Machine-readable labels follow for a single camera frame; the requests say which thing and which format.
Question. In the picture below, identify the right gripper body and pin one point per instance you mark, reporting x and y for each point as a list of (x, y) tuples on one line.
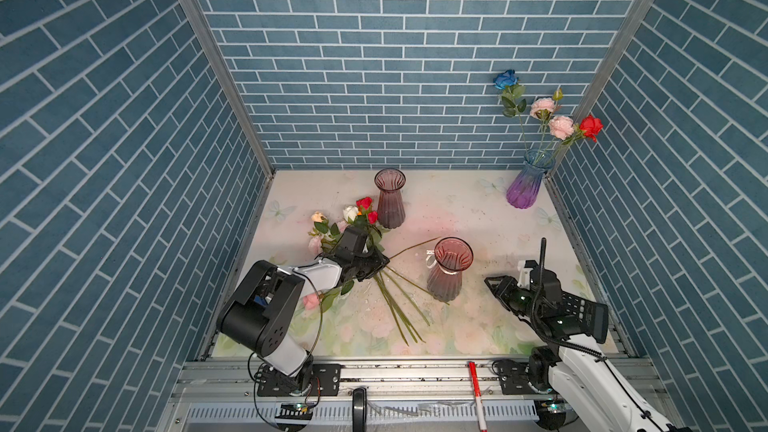
[(519, 300)]

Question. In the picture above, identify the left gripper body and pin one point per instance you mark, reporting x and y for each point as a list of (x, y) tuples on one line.
[(366, 265)]

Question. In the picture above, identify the white rose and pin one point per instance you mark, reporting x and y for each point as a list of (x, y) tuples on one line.
[(350, 213)]

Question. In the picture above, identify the pink glass vase with ribbon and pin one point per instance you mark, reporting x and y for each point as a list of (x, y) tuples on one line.
[(447, 261)]

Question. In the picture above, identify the red rose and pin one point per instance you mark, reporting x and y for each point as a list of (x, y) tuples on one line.
[(364, 203), (588, 128)]

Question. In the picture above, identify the purple blue gradient vase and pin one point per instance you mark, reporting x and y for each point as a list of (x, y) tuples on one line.
[(524, 190)]

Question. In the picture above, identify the pink carnation spray stem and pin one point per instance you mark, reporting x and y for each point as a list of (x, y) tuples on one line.
[(560, 127)]

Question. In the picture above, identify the blue rose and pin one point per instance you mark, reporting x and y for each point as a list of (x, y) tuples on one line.
[(512, 99)]

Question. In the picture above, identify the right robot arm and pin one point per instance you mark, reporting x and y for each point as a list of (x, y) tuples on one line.
[(569, 363)]

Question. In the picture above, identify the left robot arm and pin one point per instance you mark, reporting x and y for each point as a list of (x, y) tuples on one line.
[(259, 312)]

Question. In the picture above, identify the dark purple glass vase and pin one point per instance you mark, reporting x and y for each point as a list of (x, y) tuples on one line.
[(391, 212)]

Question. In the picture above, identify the pale pink bud spray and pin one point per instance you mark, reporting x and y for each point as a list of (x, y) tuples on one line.
[(325, 234)]

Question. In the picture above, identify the pink rose on table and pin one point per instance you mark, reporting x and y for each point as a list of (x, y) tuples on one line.
[(325, 300)]

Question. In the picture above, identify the black calculator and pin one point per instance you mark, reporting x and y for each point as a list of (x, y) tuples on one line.
[(582, 316)]

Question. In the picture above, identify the red white marker pen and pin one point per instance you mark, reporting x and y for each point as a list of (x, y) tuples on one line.
[(482, 424)]

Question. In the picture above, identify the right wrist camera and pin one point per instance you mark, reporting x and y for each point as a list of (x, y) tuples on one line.
[(526, 269)]

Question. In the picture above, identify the aluminium mounting rail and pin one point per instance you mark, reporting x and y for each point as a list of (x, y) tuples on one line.
[(227, 380)]

